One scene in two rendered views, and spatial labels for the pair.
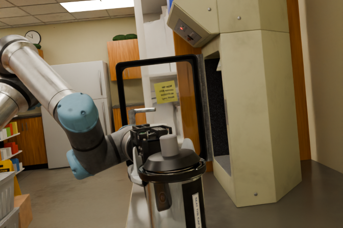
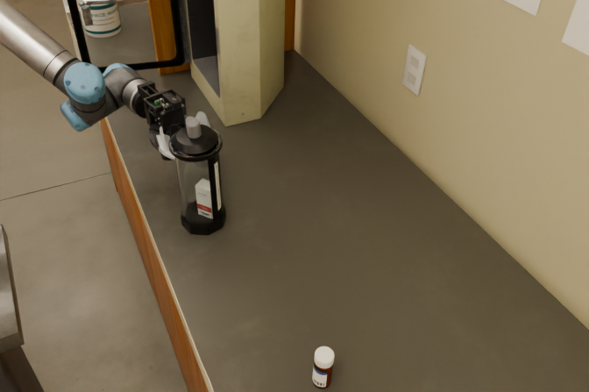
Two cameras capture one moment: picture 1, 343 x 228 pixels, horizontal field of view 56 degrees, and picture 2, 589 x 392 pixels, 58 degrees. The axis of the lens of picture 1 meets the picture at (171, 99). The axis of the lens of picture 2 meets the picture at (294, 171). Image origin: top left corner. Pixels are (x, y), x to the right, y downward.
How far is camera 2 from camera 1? 67 cm
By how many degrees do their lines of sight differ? 42
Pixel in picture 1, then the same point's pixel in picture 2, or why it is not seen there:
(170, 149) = (196, 133)
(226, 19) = not seen: outside the picture
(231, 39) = not seen: outside the picture
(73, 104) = (83, 79)
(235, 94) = (228, 24)
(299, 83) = not seen: outside the picture
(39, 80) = (20, 39)
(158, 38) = not seen: outside the picture
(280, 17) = not seen: outside the picture
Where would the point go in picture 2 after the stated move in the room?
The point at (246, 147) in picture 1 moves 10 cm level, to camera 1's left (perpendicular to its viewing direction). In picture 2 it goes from (237, 74) to (201, 80)
